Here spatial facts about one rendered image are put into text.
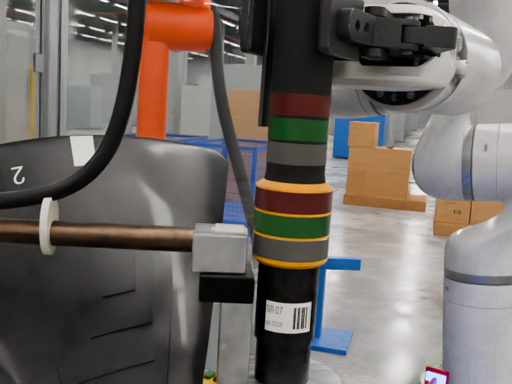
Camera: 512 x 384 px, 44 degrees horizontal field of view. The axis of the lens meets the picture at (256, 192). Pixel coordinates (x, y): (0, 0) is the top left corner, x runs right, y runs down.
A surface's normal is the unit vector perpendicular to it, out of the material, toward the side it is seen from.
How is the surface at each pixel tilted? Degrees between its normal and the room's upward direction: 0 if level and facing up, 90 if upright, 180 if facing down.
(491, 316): 88
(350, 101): 130
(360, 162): 90
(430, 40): 90
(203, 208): 36
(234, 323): 90
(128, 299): 42
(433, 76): 99
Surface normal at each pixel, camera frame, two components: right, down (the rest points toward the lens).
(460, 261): -0.78, 0.02
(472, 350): -0.51, 0.08
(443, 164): -0.36, 0.30
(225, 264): 0.04, 0.14
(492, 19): -0.10, 0.37
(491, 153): -0.41, -0.16
